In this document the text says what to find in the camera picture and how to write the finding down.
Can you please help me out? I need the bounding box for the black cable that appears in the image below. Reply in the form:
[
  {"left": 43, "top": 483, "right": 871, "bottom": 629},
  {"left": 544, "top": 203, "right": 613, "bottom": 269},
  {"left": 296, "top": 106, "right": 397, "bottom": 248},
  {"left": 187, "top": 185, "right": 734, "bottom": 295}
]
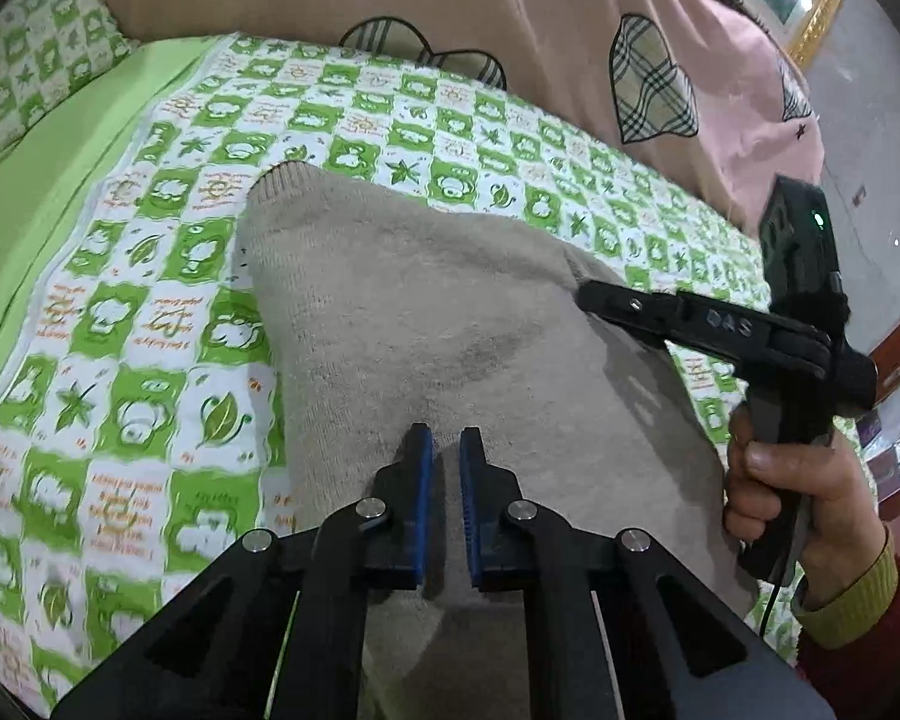
[{"left": 756, "top": 581, "right": 785, "bottom": 642}]

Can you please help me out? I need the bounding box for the green checkered pillow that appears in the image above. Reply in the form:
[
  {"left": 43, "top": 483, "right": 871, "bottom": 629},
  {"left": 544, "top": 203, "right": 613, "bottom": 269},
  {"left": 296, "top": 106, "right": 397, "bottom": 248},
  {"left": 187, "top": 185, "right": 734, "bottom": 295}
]
[{"left": 0, "top": 0, "right": 140, "bottom": 173}]

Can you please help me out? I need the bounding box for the pink quilt with plaid hearts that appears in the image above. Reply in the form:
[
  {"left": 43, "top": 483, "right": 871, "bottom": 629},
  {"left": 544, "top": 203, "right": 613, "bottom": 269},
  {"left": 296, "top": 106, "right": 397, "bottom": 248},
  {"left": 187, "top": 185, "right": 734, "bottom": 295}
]
[{"left": 94, "top": 0, "right": 826, "bottom": 241}]

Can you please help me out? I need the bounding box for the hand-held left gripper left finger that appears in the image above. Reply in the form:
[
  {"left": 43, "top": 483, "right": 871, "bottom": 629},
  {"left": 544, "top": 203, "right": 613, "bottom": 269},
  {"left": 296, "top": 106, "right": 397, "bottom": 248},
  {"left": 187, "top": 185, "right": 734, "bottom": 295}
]
[{"left": 49, "top": 424, "right": 432, "bottom": 720}]

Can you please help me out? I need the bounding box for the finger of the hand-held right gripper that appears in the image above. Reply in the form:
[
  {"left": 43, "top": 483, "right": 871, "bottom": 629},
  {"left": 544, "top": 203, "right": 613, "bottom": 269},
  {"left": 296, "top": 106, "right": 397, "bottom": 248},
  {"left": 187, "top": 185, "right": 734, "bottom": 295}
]
[{"left": 576, "top": 279, "right": 833, "bottom": 383}]

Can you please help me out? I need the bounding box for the person's right forearm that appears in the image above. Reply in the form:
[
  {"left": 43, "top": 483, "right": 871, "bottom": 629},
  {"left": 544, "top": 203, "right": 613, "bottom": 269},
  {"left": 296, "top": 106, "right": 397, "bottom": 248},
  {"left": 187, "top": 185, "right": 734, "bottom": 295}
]
[{"left": 790, "top": 529, "right": 900, "bottom": 720}]

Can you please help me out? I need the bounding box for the beige knitted sweater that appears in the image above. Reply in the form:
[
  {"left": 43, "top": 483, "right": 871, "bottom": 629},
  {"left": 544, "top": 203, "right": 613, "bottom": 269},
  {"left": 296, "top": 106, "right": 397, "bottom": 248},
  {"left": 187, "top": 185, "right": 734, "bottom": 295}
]
[{"left": 240, "top": 161, "right": 758, "bottom": 720}]

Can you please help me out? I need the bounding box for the gold framed picture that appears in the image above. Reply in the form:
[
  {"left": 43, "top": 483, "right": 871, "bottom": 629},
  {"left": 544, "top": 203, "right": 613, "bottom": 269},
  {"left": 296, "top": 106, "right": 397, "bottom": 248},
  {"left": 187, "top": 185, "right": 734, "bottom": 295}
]
[{"left": 709, "top": 0, "right": 854, "bottom": 70}]

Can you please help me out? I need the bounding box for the green checkered bed sheet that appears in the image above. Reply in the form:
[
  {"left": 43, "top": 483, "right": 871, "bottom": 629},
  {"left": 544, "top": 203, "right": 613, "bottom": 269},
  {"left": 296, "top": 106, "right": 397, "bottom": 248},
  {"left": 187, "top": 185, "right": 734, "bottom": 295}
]
[{"left": 0, "top": 30, "right": 803, "bottom": 717}]

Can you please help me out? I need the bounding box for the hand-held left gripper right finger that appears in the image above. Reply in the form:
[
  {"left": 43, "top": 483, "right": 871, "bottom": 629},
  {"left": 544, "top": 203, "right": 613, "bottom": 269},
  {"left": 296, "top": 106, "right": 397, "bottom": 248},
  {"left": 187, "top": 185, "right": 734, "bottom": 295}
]
[{"left": 459, "top": 426, "right": 837, "bottom": 720}]

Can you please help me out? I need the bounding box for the person's right hand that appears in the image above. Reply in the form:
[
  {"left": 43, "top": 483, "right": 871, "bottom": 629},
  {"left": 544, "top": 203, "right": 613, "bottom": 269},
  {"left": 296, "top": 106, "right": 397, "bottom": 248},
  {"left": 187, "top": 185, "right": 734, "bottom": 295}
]
[{"left": 722, "top": 405, "right": 892, "bottom": 610}]

